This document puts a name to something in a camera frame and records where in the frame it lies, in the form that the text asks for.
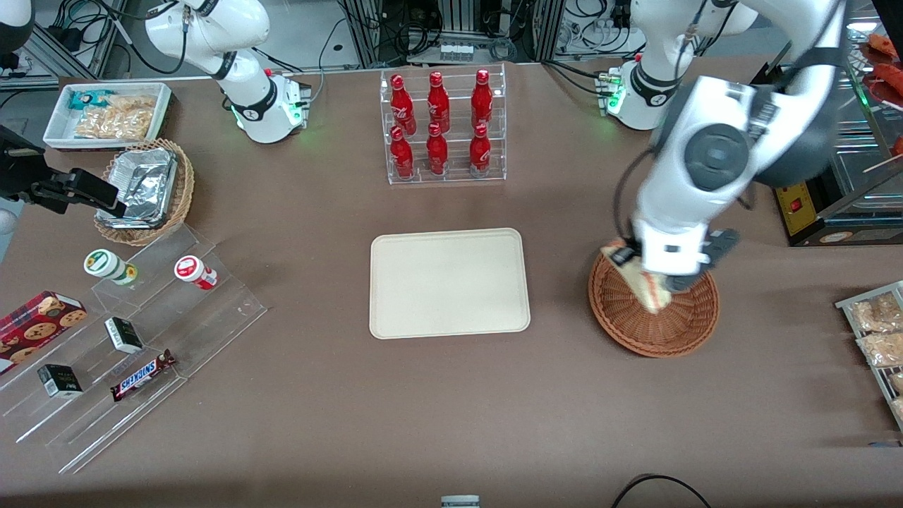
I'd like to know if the teal snack packet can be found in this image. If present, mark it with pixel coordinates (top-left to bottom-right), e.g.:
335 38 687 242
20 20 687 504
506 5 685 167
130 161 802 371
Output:
68 90 115 111

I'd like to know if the tray of packaged snacks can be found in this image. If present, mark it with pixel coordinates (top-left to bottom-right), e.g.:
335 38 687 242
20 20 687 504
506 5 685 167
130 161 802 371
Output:
835 280 903 433

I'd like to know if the black food warmer cabinet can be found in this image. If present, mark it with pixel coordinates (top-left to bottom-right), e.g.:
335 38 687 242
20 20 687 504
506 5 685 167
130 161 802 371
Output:
751 14 903 248

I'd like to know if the aluminium frame post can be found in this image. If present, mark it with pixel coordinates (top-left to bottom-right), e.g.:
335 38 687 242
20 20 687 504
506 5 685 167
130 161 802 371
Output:
340 0 383 69
531 0 559 64

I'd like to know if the red lid white jar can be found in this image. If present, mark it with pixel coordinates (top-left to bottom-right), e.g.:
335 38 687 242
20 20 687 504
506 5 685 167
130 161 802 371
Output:
174 255 219 291

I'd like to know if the small black carton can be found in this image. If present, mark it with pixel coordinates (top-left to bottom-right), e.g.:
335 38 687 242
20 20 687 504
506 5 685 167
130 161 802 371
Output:
37 363 84 399
104 316 145 355

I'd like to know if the cream plastic serving tray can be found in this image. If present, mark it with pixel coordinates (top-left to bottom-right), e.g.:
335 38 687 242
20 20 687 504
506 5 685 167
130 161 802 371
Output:
370 227 531 341

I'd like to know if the white power strip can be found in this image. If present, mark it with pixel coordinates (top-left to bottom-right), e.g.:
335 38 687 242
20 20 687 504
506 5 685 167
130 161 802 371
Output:
563 16 634 56

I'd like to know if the triangle sandwich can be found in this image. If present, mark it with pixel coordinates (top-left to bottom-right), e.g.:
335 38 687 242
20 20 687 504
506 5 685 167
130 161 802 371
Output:
600 243 673 314

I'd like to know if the red plaid cookie box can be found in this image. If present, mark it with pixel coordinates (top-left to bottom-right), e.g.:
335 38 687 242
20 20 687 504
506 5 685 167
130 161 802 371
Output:
0 290 88 376

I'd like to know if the clear bag of crackers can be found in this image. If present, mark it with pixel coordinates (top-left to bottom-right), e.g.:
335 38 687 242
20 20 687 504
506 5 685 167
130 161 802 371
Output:
73 109 153 141
106 95 158 115

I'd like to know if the round brown wicker basket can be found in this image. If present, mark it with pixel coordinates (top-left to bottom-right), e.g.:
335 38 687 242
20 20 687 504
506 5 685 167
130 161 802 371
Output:
588 250 721 358

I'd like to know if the snickers chocolate bar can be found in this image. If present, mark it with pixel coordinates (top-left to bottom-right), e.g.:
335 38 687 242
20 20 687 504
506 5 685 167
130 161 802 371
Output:
110 349 176 402

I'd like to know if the silver foil container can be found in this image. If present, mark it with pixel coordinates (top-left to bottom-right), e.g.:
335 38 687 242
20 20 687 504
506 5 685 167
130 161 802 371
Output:
95 147 178 229

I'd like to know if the black cable loop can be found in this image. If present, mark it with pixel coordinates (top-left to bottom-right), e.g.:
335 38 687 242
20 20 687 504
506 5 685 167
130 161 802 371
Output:
610 474 712 508

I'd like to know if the green lid white jar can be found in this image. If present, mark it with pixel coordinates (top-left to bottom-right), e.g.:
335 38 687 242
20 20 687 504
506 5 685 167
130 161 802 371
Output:
84 248 139 287

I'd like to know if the red cola bottle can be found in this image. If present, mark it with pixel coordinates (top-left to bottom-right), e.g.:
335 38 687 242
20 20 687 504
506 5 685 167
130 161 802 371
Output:
468 123 492 178
427 71 452 134
389 126 416 180
471 68 495 130
425 123 450 176
389 74 418 135

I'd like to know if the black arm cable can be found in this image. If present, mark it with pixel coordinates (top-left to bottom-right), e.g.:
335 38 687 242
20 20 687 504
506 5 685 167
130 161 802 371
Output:
612 145 661 245

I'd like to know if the clear acrylic step display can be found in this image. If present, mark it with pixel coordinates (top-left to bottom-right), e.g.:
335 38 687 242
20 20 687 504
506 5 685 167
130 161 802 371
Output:
0 224 268 475

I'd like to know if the clear acrylic bottle rack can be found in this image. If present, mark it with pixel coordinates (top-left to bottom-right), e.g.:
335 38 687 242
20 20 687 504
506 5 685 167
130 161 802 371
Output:
379 63 508 186

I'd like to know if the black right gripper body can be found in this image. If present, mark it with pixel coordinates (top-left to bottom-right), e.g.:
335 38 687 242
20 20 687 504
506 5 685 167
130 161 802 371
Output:
0 125 49 204

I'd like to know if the white rectangular plastic bin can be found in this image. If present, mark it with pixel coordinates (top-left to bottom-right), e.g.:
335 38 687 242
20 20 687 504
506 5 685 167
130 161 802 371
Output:
43 82 174 152

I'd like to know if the light wicker basket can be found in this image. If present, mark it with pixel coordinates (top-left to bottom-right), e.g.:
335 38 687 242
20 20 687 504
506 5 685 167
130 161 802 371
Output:
93 138 195 247

